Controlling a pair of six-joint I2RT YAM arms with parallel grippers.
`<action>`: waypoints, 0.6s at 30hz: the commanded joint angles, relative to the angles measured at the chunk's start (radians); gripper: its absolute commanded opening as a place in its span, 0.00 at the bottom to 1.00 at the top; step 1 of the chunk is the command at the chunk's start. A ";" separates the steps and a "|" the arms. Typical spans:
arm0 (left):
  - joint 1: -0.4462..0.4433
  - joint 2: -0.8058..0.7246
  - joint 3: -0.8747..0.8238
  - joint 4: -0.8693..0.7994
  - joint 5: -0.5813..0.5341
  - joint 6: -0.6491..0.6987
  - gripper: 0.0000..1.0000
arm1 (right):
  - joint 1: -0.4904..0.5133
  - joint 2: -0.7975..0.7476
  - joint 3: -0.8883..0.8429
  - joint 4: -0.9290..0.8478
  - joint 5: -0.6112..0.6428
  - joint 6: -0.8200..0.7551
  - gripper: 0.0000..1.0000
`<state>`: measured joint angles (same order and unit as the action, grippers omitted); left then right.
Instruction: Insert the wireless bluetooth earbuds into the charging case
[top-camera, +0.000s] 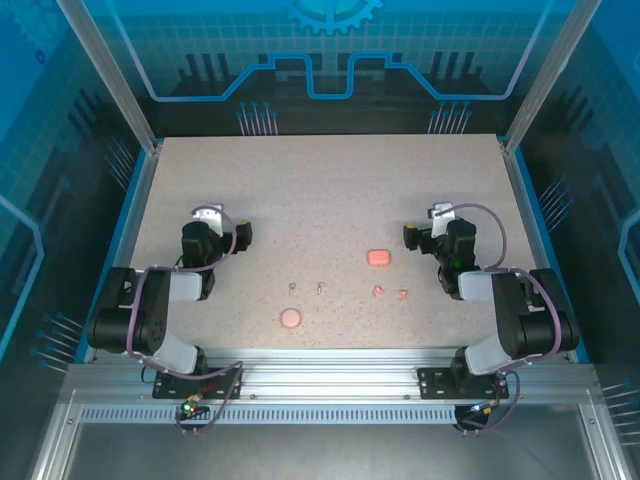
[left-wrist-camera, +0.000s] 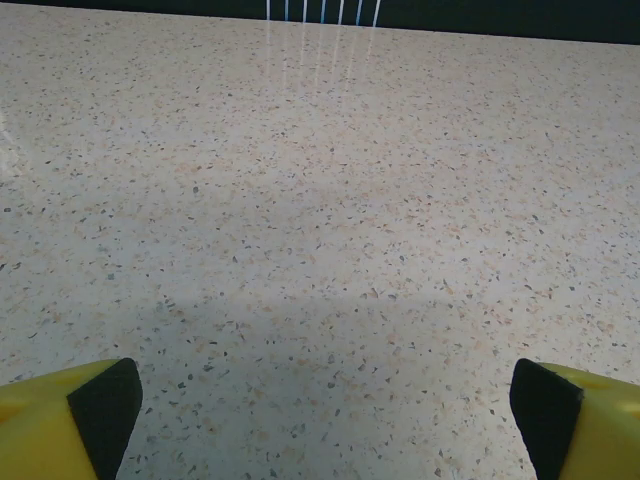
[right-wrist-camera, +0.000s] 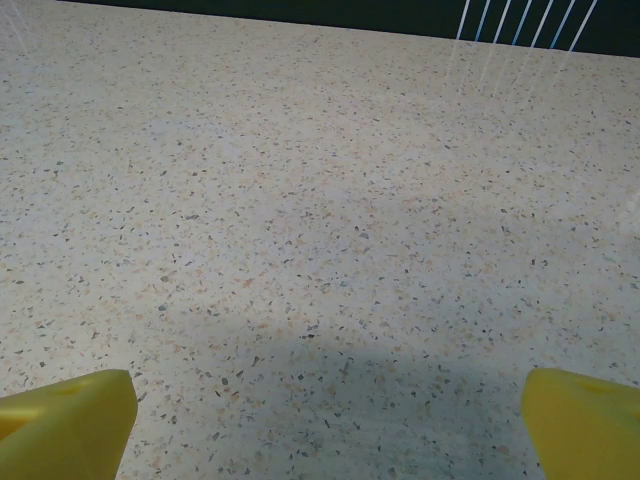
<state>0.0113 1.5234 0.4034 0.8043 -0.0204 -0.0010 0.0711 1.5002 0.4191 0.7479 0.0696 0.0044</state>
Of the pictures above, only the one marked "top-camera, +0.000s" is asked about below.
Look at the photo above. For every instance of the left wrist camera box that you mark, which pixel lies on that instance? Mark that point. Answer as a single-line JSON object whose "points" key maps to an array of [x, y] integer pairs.
{"points": [[210, 215]]}

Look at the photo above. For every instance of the pink round charging case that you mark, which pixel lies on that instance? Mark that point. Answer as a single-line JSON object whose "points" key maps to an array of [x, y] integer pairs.
{"points": [[290, 318]]}

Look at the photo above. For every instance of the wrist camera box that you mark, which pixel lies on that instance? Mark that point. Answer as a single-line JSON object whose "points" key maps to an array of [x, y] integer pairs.
{"points": [[442, 212], [210, 215]]}

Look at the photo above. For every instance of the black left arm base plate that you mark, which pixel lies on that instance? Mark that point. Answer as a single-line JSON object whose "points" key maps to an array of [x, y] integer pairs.
{"points": [[165, 390]]}

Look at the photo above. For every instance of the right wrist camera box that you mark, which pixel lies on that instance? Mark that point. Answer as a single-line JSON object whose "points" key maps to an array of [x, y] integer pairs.
{"points": [[442, 212]]}

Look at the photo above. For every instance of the aluminium frame post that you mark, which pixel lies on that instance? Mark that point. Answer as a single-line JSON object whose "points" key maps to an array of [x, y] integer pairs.
{"points": [[111, 75], [550, 75]]}

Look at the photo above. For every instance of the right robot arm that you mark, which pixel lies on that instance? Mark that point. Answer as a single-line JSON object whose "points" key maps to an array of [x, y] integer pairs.
{"points": [[510, 310]]}

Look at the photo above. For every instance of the small LED connector board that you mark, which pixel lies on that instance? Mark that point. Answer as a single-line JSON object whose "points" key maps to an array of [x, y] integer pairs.
{"points": [[482, 409], [190, 407]]}

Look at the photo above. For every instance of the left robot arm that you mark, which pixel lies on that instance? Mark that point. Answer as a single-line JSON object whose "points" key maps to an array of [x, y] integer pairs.
{"points": [[150, 320]]}

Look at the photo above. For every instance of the pink rectangular charging case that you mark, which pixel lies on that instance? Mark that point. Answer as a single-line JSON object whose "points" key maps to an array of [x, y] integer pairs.
{"points": [[379, 258]]}

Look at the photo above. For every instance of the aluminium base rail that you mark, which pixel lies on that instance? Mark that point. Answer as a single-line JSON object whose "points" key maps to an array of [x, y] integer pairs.
{"points": [[325, 375]]}

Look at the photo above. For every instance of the blue table edge strip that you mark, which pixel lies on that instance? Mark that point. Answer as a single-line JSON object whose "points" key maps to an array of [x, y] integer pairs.
{"points": [[126, 225], [535, 200]]}

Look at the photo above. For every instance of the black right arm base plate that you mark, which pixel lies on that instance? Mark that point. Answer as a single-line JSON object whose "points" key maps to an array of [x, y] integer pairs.
{"points": [[435, 382]]}

